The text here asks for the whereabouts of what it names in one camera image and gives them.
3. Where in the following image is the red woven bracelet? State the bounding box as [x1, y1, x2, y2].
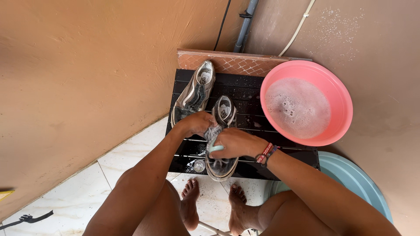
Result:
[256, 142, 273, 164]

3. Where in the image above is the black strap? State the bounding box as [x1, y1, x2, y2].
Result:
[0, 210, 54, 230]

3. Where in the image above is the grey drain pipe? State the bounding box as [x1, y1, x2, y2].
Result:
[233, 0, 260, 54]

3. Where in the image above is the black cable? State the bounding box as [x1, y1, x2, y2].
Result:
[213, 0, 232, 51]

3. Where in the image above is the mint green scrub brush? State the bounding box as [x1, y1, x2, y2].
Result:
[209, 138, 225, 153]

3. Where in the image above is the soapy grey sneaker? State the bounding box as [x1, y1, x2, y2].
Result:
[203, 95, 239, 182]

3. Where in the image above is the person's right leg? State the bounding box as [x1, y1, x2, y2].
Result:
[228, 184, 338, 236]

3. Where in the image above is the person's leg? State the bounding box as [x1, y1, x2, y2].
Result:
[113, 167, 200, 236]
[228, 184, 338, 236]

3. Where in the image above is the white stool frame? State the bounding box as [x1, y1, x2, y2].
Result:
[198, 221, 260, 236]

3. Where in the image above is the brown patterned tile slab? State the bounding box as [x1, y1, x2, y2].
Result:
[177, 49, 313, 77]

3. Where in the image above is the person's left leg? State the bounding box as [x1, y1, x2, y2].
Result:
[113, 167, 200, 236]

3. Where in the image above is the black slatted low table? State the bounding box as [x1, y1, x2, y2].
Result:
[165, 68, 320, 181]

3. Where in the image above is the light blue plastic basin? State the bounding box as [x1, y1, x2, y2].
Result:
[263, 151, 394, 224]

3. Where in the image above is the pink plastic basin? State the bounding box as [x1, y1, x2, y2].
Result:
[260, 60, 354, 147]

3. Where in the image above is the white hose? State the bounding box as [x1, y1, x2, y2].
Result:
[278, 0, 316, 57]

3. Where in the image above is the person's right hand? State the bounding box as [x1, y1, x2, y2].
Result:
[209, 127, 269, 160]

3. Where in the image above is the grey sneaker with dark stripe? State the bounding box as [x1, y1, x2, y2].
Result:
[171, 60, 216, 128]

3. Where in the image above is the dark beaded bracelet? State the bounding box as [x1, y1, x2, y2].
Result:
[261, 145, 278, 168]

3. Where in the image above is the person's left hand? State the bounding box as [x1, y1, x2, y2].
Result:
[176, 111, 218, 139]

